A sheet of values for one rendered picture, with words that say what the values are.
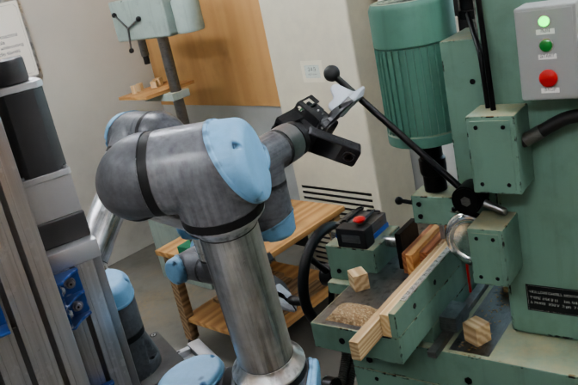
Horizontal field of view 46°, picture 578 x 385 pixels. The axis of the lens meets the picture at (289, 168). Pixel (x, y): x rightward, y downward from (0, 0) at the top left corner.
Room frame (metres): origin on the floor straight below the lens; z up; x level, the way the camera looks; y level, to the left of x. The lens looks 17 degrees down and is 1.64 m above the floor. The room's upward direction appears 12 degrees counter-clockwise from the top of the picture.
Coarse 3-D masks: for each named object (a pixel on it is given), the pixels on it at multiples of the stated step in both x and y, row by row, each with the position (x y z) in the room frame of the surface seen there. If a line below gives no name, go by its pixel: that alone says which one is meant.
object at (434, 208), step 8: (416, 192) 1.47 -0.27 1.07; (424, 192) 1.46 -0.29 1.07; (432, 192) 1.45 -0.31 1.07; (440, 192) 1.43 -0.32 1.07; (448, 192) 1.43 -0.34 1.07; (416, 200) 1.45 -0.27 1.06; (424, 200) 1.44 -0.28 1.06; (432, 200) 1.42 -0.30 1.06; (440, 200) 1.41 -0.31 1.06; (448, 200) 1.40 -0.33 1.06; (416, 208) 1.45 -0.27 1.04; (424, 208) 1.44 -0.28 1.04; (432, 208) 1.43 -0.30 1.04; (440, 208) 1.41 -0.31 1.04; (448, 208) 1.40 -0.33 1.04; (416, 216) 1.45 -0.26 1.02; (424, 216) 1.44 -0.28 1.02; (432, 216) 1.43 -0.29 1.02; (440, 216) 1.41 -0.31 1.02; (448, 216) 1.40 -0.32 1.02; (440, 224) 1.42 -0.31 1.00
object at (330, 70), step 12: (324, 72) 1.42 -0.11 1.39; (336, 72) 1.41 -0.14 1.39; (348, 84) 1.40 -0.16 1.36; (372, 108) 1.37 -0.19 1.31; (384, 120) 1.35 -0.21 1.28; (396, 132) 1.34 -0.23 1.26; (408, 144) 1.32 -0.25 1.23; (444, 168) 1.29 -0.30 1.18; (456, 180) 1.27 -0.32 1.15; (468, 180) 1.27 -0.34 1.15; (456, 192) 1.25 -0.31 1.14; (468, 192) 1.23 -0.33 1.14; (480, 192) 1.23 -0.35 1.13; (456, 204) 1.25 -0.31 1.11; (468, 204) 1.23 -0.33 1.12; (480, 204) 1.22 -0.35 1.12; (492, 204) 1.23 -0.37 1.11
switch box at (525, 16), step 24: (552, 0) 1.16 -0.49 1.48; (576, 0) 1.11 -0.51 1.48; (528, 24) 1.14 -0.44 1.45; (552, 24) 1.11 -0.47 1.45; (576, 24) 1.09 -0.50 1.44; (528, 48) 1.14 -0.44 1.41; (576, 48) 1.09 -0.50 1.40; (528, 72) 1.14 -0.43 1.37; (576, 72) 1.09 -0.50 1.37; (528, 96) 1.14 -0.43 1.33; (552, 96) 1.12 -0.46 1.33; (576, 96) 1.10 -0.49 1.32
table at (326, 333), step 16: (368, 272) 1.46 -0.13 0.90; (384, 272) 1.44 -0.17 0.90; (400, 272) 1.43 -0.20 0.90; (464, 272) 1.42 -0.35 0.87; (336, 288) 1.50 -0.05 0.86; (352, 288) 1.40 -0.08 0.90; (384, 288) 1.37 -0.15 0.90; (448, 288) 1.35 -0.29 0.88; (336, 304) 1.34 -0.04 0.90; (368, 304) 1.31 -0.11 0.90; (432, 304) 1.28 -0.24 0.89; (320, 320) 1.29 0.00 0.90; (416, 320) 1.22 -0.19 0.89; (432, 320) 1.27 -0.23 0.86; (320, 336) 1.28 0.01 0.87; (336, 336) 1.25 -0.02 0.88; (352, 336) 1.23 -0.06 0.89; (384, 336) 1.18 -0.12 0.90; (416, 336) 1.21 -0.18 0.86; (368, 352) 1.21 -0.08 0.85; (384, 352) 1.18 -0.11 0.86; (400, 352) 1.16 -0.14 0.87
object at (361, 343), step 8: (424, 264) 1.37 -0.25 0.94; (416, 272) 1.33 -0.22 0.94; (408, 280) 1.31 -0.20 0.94; (400, 288) 1.28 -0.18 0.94; (392, 296) 1.25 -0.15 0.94; (384, 304) 1.23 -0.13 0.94; (376, 312) 1.21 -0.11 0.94; (368, 320) 1.18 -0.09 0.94; (376, 320) 1.18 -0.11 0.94; (360, 328) 1.16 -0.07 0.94; (368, 328) 1.15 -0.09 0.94; (376, 328) 1.17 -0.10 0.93; (360, 336) 1.13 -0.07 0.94; (368, 336) 1.14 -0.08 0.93; (376, 336) 1.16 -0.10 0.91; (352, 344) 1.12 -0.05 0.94; (360, 344) 1.12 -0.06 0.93; (368, 344) 1.14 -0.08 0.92; (352, 352) 1.12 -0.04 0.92; (360, 352) 1.12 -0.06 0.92; (360, 360) 1.11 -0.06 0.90
